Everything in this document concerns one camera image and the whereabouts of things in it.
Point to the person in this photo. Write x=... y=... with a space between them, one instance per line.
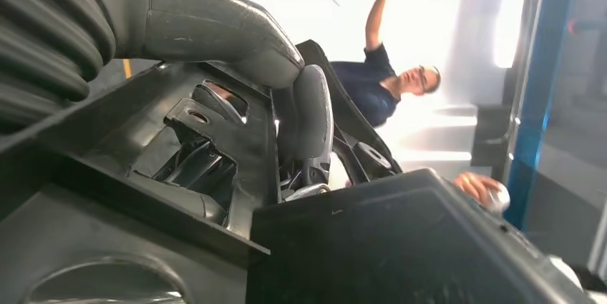
x=370 y=88

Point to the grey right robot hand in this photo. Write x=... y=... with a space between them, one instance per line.
x=204 y=27

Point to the blue metal shelf rack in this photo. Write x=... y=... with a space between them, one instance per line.
x=540 y=103

